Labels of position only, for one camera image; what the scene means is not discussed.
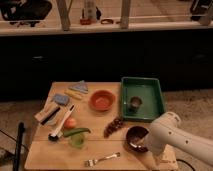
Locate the dark brown bowl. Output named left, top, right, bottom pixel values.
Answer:
left=126, top=126, right=149, bottom=153

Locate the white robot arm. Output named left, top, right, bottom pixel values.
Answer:
left=144, top=112, right=213, bottom=167

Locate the orange bowl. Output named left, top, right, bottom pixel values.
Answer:
left=89, top=90, right=115, bottom=112

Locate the grey blue triangular wedge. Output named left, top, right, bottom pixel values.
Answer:
left=69, top=80, right=88, bottom=94

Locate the small metal cup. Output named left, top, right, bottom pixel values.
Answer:
left=129, top=96, right=142, bottom=112

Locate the bunch of dark grapes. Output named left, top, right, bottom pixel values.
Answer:
left=104, top=118, right=124, bottom=138

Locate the yellow stick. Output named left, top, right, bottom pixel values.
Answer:
left=65, top=89, right=82, bottom=100

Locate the green plastic tray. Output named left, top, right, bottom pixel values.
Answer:
left=120, top=77, right=166, bottom=122

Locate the blue sponge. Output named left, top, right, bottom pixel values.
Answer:
left=53, top=94, right=69, bottom=106

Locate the red apple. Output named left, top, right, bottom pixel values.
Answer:
left=64, top=118, right=77, bottom=129

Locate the green pea pod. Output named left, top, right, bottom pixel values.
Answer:
left=63, top=128, right=91, bottom=137

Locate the small green cup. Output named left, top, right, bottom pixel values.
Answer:
left=69, top=134, right=85, bottom=149

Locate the wooden block with black strip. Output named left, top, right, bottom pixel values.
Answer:
left=34, top=102, right=60, bottom=125

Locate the silver fork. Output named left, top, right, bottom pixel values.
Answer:
left=84, top=152, right=121, bottom=167

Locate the white bottle on shelf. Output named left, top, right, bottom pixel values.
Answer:
left=84, top=0, right=96, bottom=22

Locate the black pole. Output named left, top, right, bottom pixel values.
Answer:
left=12, top=122, right=25, bottom=171

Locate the black bag on shelf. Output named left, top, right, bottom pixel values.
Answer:
left=0, top=0, right=52, bottom=27

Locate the black cable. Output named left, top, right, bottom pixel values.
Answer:
left=175, top=158, right=198, bottom=171

